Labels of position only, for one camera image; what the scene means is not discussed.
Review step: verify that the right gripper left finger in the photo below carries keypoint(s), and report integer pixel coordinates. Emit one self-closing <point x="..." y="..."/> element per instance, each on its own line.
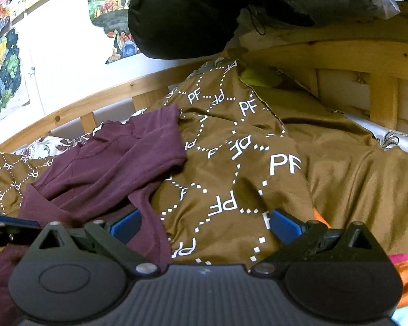
<point x="110" y="239"/>

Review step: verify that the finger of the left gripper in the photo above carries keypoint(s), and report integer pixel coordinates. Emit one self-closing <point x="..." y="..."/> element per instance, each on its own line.
<point x="19" y="222"/>

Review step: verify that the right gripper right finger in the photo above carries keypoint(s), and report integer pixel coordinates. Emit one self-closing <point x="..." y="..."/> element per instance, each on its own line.
<point x="286" y="228"/>

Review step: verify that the maroon long-sleeve shirt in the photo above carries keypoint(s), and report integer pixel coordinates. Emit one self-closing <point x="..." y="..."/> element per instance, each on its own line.
<point x="117" y="170"/>

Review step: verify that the brown PF patterned blanket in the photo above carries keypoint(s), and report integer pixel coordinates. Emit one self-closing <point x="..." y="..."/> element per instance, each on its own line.
<point x="251" y="150"/>

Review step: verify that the anime boy poster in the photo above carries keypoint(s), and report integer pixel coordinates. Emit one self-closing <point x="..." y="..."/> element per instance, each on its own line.
<point x="13" y="91"/>

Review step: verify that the yellow-green pillow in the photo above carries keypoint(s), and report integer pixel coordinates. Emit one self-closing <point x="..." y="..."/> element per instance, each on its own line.
<point x="262" y="77"/>

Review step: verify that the black puffer jacket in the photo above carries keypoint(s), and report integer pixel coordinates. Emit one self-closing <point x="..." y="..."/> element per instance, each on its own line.
<point x="185" y="29"/>

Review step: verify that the landscape drawing poster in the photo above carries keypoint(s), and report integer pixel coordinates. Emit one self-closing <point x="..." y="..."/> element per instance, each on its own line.
<point x="112" y="17"/>

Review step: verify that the wooden bed frame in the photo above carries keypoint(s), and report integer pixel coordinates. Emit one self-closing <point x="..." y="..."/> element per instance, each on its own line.
<point x="359" y="67"/>

